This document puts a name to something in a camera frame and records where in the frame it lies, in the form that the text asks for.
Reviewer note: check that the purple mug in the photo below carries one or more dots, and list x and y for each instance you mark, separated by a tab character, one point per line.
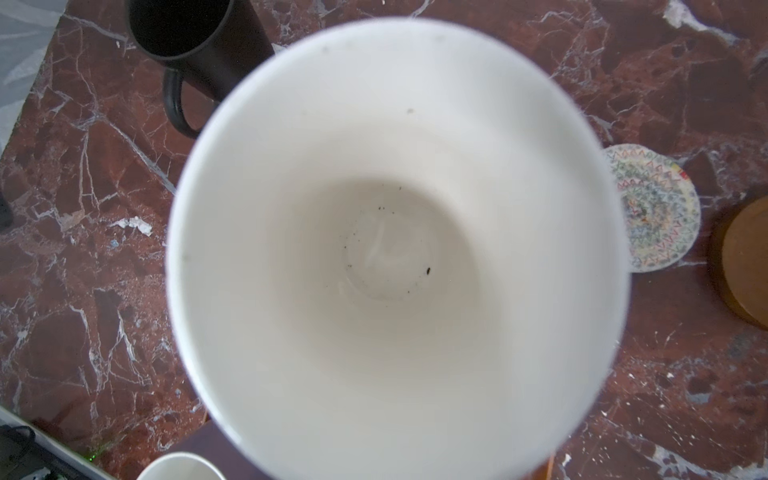
205	454

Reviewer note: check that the orange plastic tray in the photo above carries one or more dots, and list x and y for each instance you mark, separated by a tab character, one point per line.
545	471

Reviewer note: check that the large round wooden coaster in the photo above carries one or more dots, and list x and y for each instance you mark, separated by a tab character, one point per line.
737	258

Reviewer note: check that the black mug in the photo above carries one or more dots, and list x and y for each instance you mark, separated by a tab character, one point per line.
212	45

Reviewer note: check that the light blue mug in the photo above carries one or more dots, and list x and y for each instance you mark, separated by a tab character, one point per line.
397	251

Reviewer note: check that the woven round coaster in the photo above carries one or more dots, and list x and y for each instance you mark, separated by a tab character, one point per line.
661	206

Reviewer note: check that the aluminium front rail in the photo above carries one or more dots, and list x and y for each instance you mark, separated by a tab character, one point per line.
28	453

